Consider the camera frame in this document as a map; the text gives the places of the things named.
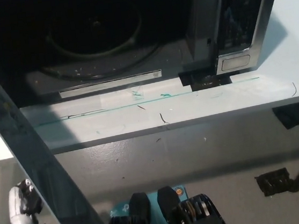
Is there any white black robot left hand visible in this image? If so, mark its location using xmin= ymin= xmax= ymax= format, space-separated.
xmin=2 ymin=177 xmax=46 ymax=224

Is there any glass steel microwave door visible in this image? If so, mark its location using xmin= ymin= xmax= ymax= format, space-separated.
xmin=0 ymin=30 xmax=110 ymax=224

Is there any glass microwave turntable plate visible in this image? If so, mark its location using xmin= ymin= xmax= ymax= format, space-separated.
xmin=33 ymin=5 xmax=163 ymax=85

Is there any stainless steel Farberware microwave body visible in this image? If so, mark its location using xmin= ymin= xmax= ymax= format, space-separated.
xmin=0 ymin=0 xmax=296 ymax=110

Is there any black tape patch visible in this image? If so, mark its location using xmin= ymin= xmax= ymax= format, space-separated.
xmin=253 ymin=167 xmax=295 ymax=199

